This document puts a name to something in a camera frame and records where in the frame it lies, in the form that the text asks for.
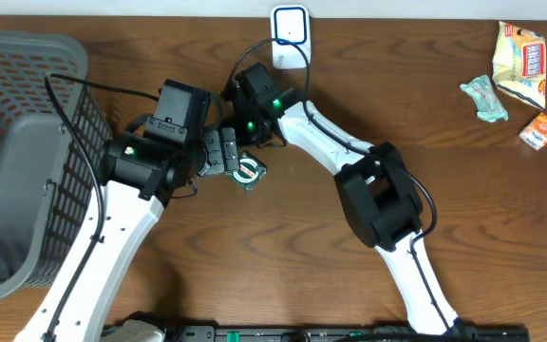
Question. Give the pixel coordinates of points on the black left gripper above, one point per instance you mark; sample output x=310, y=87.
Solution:
x=223, y=142

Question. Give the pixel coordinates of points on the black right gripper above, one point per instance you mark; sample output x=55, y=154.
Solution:
x=260, y=140

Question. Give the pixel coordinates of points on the dark green round-label packet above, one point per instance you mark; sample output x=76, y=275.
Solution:
x=250, y=172

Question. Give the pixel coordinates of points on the teal snack packet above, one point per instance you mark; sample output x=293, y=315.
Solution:
x=489, y=107

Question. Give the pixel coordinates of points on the yellow snack bag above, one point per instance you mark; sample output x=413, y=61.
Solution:
x=520, y=64

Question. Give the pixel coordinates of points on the orange small snack box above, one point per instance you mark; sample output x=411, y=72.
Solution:
x=535, y=132

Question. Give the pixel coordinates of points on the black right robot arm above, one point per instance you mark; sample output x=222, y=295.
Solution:
x=382, y=202

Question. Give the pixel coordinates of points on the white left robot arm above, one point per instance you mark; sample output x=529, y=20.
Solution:
x=139, y=178

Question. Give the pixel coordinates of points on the white barcode scanner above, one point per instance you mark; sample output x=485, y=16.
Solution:
x=291, y=32

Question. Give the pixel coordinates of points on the grey plastic mesh basket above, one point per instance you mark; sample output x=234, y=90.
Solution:
x=51, y=130

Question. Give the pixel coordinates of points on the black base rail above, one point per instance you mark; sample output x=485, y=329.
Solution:
x=135, y=330

